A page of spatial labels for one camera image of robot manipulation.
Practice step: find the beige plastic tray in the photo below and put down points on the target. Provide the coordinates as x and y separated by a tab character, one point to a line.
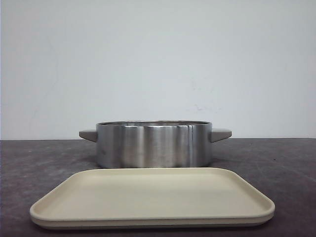
152	197

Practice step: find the stainless steel pot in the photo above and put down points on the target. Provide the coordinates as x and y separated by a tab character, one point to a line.
151	144

